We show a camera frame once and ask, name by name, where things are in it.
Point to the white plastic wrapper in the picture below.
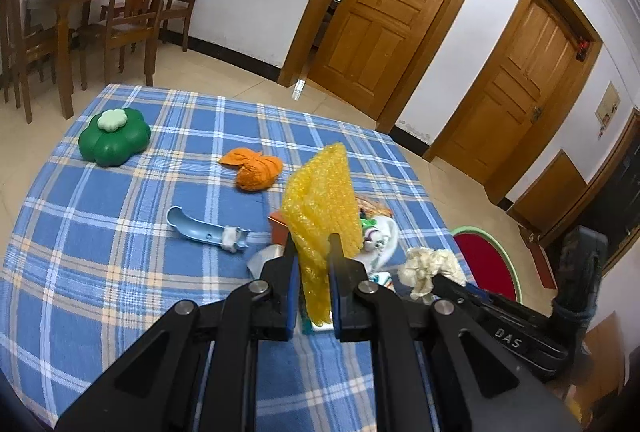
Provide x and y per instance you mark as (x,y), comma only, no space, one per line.
(385,237)

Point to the grey plastic scrap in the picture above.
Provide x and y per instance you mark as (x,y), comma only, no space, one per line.
(265,259)

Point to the cardboard box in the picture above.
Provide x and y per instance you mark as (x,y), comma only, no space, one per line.
(602,357)

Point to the yellow bubble wrap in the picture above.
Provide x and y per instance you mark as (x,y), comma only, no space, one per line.
(320,197)

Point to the closed wooden door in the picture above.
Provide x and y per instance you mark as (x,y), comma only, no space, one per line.
(520,86)

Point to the open wooden door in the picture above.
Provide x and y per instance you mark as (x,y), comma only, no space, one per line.
(390,6)

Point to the patterned orange packet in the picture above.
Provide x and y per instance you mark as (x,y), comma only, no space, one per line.
(375,206)

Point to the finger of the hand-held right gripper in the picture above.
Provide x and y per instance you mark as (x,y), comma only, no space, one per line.
(450,286)

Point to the crumpled white paper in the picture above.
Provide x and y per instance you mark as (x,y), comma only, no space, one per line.
(430,264)

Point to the green flower-shaped container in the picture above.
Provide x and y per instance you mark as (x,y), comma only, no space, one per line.
(115,141)

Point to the red stool with green rim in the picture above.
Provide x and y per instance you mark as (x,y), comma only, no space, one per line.
(482,257)

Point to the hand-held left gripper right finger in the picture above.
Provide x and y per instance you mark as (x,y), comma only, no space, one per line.
(334,297)

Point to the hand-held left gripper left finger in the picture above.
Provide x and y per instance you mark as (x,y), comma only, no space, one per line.
(294,297)

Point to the low wooden panel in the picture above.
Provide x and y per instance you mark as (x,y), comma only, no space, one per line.
(547,192)

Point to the blue plaid tablecloth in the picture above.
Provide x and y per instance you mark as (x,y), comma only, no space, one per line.
(125,237)

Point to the wooden dining table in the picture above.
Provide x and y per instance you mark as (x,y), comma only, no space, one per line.
(65,1)

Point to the tall wooden chair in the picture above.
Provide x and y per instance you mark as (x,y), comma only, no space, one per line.
(132,6)

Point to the small orange box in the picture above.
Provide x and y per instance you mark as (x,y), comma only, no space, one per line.
(277,227)

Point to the orange crumpled cloth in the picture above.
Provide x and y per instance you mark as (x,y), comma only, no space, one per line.
(255,171)

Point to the blue curved plastic piece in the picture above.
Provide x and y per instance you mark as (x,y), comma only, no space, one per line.
(197,229)

